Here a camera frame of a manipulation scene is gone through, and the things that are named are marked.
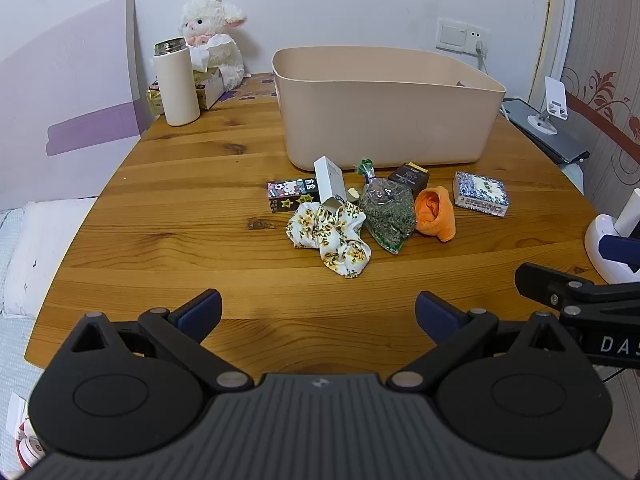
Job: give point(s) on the orange plush cloth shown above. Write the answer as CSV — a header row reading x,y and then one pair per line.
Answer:
x,y
436,215

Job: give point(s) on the white small box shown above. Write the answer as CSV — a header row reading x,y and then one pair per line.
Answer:
x,y
330,177

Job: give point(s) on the white wall switch socket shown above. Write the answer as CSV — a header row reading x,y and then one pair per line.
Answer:
x,y
457,35

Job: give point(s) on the gold foil packet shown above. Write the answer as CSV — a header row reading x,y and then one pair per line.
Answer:
x,y
156,100

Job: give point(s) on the white plush sheep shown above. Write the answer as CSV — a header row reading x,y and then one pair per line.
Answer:
x,y
220,22

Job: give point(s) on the clear bag of dried herbs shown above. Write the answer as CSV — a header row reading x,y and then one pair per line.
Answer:
x,y
389,215

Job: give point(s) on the light blue bed sheet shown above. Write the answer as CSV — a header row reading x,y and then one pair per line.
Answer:
x,y
10,340

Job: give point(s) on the red and white headphones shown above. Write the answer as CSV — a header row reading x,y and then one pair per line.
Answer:
x,y
31,447

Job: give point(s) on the tissue box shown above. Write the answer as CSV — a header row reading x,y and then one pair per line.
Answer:
x,y
210,87

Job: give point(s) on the black cartoon print box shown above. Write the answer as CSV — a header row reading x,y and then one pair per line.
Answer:
x,y
290,195

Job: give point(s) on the blue and white patterned box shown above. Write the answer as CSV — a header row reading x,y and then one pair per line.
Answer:
x,y
481,194

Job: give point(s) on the floral white yellow scrunchie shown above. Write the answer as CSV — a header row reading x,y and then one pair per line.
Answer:
x,y
332,237

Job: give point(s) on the white phone stand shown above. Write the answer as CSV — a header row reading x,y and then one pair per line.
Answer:
x,y
552,105

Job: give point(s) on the white thermos bottle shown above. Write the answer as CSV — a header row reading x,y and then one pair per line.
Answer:
x,y
176,87

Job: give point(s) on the grey laptop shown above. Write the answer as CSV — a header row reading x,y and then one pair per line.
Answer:
x,y
555,142

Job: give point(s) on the purple and white board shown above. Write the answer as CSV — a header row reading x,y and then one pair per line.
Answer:
x,y
65,100

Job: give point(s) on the black small box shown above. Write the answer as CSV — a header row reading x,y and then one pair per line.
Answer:
x,y
410,179

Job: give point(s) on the purple floral table cloth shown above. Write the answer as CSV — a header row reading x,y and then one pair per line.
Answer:
x,y
252,87

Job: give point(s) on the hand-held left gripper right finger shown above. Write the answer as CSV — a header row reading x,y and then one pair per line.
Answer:
x,y
439,312

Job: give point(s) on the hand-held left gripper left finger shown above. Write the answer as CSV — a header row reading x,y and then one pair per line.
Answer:
x,y
201,310

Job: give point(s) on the white pillow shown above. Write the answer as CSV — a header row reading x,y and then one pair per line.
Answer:
x,y
47,250

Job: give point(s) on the white round device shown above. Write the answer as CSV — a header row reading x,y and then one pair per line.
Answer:
x,y
607,220

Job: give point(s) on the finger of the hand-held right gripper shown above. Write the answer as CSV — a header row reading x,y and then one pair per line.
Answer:
x,y
617,249
550,285

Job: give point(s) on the beige plastic storage bin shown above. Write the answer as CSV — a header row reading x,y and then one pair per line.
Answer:
x,y
380,115

